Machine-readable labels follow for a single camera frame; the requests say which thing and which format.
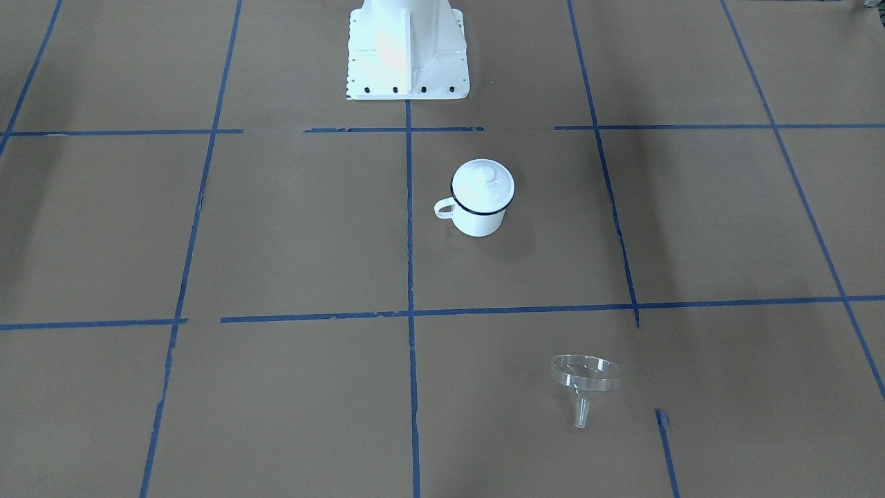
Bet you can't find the white cup lid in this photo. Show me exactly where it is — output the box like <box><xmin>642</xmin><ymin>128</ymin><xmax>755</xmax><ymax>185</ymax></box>
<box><xmin>451</xmin><ymin>158</ymin><xmax>516</xmax><ymax>193</ymax></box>

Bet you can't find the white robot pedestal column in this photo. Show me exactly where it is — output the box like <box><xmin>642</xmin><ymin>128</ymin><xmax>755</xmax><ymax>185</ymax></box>
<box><xmin>346</xmin><ymin>1</ymin><xmax>471</xmax><ymax>100</ymax></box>

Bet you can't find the white enamel cup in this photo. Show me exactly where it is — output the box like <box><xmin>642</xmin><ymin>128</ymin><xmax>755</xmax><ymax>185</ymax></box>
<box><xmin>433</xmin><ymin>188</ymin><xmax>515</xmax><ymax>237</ymax></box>

